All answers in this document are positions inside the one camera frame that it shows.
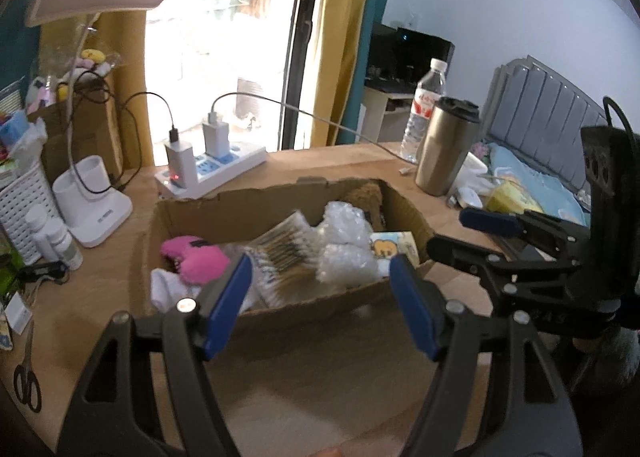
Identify white desk lamp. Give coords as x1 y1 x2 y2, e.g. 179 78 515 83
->
25 0 164 248

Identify yellow curtain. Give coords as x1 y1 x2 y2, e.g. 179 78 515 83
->
310 0 367 147

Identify grey bed headboard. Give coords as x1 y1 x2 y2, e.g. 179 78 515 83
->
480 56 605 193

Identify clear water bottle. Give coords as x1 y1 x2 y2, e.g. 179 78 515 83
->
400 58 448 162

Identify yellow tissue pack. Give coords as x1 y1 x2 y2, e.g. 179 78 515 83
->
485 178 544 214

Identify black scissors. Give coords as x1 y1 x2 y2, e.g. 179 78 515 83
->
13 324 42 414

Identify brown cardboard box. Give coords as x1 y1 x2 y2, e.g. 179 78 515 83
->
142 176 436 333

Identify brown plush toy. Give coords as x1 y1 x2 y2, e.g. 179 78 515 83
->
343 182 385 232

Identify pink plush toy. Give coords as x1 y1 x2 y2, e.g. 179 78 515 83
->
160 235 230 286

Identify white charger with black cable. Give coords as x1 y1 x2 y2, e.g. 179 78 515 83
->
165 127 198 188

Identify bag of plush toys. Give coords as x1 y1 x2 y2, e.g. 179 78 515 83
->
25 27 124 114

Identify white power strip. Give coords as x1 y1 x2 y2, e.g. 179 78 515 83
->
154 145 267 199

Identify steel travel mug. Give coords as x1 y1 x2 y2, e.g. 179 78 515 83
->
414 96 480 197

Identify black monitor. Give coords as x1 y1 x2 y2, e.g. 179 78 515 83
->
364 24 454 93

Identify white perforated basket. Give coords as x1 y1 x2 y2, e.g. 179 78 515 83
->
0 162 60 264

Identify white pill bottle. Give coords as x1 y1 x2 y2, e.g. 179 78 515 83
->
44 218 84 271
24 204 58 262

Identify clear bubble wrap bag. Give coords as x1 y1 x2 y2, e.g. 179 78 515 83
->
316 202 390 289

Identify cotton swab pack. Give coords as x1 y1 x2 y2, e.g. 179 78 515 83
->
244 210 318 307

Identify cartoon tissue pack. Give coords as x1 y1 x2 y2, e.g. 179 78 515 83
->
370 232 420 266

